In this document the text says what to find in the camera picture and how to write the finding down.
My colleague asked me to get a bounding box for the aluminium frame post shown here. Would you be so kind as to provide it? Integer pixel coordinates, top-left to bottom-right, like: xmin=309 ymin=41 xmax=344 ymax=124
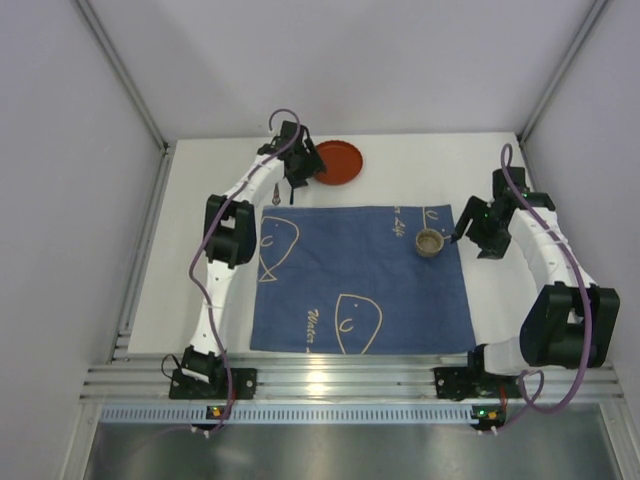
xmin=71 ymin=0 xmax=168 ymax=152
xmin=516 ymin=0 xmax=612 ymax=148

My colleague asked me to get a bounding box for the speckled beige ceramic cup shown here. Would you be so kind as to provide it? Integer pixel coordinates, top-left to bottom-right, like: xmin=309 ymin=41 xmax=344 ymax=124
xmin=415 ymin=228 xmax=445 ymax=258

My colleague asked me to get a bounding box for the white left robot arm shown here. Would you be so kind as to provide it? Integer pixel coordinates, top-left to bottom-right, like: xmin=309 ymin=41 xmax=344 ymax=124
xmin=188 ymin=115 xmax=326 ymax=359

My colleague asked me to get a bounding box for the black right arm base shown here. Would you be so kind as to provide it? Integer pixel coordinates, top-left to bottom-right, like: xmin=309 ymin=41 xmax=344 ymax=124
xmin=433 ymin=345 xmax=521 ymax=401

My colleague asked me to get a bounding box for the iridescent rainbow metal fork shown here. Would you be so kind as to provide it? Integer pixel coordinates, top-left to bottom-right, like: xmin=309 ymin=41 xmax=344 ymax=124
xmin=272 ymin=184 xmax=281 ymax=206

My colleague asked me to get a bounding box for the aluminium front rail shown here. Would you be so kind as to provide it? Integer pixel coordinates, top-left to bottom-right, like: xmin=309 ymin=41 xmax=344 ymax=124
xmin=79 ymin=352 xmax=626 ymax=401

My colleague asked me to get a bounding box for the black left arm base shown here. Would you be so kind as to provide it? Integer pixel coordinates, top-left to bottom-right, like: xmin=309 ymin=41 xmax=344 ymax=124
xmin=169 ymin=346 xmax=257 ymax=400

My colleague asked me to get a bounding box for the blue fish print placemat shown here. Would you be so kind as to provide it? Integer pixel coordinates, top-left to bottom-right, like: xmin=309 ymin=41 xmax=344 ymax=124
xmin=250 ymin=205 xmax=476 ymax=355

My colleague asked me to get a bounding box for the aluminium frame post left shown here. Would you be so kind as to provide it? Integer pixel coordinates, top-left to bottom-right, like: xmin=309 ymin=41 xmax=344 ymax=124
xmin=71 ymin=0 xmax=168 ymax=152

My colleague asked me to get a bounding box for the aluminium frame post right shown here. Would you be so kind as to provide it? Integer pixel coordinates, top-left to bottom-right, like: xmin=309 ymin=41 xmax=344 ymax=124
xmin=516 ymin=0 xmax=612 ymax=148

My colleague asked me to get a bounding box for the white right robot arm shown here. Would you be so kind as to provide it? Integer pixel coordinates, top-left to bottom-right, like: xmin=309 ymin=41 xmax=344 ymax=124
xmin=451 ymin=167 xmax=620 ymax=376

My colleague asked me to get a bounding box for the orange plastic plate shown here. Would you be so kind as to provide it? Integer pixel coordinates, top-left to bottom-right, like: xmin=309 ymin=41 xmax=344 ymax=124
xmin=314 ymin=140 xmax=364 ymax=186

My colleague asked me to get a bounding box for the slotted grey cable duct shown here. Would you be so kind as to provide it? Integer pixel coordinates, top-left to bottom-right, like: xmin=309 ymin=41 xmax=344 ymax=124
xmin=100 ymin=404 xmax=504 ymax=425

